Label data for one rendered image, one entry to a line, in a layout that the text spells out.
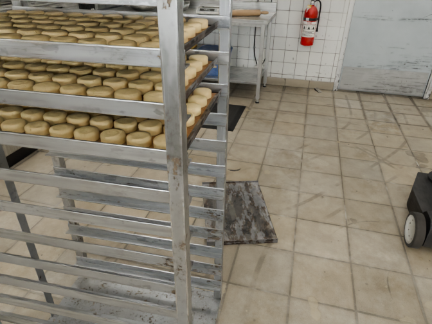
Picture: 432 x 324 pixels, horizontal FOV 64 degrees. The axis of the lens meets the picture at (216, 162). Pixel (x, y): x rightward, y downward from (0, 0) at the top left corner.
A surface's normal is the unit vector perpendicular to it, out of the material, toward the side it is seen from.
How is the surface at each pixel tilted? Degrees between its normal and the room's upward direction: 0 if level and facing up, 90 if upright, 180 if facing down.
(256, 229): 0
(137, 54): 90
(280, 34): 90
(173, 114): 90
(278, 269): 0
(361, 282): 0
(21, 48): 90
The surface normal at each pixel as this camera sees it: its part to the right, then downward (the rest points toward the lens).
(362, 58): -0.25, 0.48
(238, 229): 0.02, -0.87
